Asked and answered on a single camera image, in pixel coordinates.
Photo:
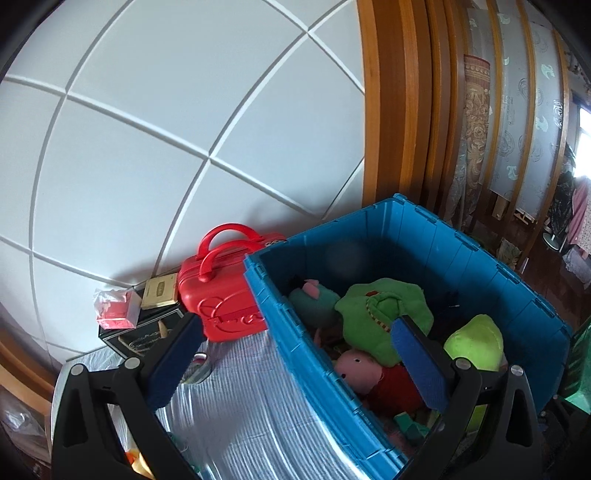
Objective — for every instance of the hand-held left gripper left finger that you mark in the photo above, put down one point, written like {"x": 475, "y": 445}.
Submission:
{"x": 175, "y": 364}

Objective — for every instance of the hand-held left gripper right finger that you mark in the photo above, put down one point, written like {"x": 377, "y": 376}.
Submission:
{"x": 420, "y": 369}

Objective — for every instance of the green dinosaur plush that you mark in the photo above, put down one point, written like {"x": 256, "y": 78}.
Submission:
{"x": 369, "y": 323}

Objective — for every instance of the pink pig plush teal body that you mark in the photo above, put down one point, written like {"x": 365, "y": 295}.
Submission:
{"x": 318, "y": 304}

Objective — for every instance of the blue plastic crate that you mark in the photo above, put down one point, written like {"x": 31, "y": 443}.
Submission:
{"x": 295, "y": 350}

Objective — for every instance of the small glass jar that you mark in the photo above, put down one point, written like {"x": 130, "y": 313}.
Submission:
{"x": 199, "y": 371}

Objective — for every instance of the black gift box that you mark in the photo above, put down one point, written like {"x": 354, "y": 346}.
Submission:
{"x": 134, "y": 341}

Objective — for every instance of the teal toy block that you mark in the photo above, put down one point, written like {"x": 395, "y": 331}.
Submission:
{"x": 411, "y": 427}

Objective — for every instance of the pink pig plush red dress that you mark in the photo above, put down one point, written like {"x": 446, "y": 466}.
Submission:
{"x": 360, "y": 369}

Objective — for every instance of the lime green plush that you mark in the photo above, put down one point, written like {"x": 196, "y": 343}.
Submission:
{"x": 475, "y": 341}

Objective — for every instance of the small gold box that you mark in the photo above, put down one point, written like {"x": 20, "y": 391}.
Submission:
{"x": 160, "y": 291}

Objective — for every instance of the pink tissue packet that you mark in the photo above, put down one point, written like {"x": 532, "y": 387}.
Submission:
{"x": 117, "y": 311}

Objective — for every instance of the red toy suitcase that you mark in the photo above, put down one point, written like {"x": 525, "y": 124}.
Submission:
{"x": 221, "y": 295}

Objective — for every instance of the striped grey tablecloth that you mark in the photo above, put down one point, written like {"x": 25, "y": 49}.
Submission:
{"x": 258, "y": 406}

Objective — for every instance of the yellow orange toy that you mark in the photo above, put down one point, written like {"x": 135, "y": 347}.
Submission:
{"x": 138, "y": 466}

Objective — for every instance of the green plastic chair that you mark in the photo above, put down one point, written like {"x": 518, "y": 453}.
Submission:
{"x": 577, "y": 364}

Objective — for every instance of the clear plastic bag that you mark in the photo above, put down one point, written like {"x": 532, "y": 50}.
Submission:
{"x": 21, "y": 420}

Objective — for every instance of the hanging clothes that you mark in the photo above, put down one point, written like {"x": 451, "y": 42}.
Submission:
{"x": 575, "y": 207}

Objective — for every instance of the rolled patterned rug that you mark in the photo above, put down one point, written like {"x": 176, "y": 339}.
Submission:
{"x": 475, "y": 129}

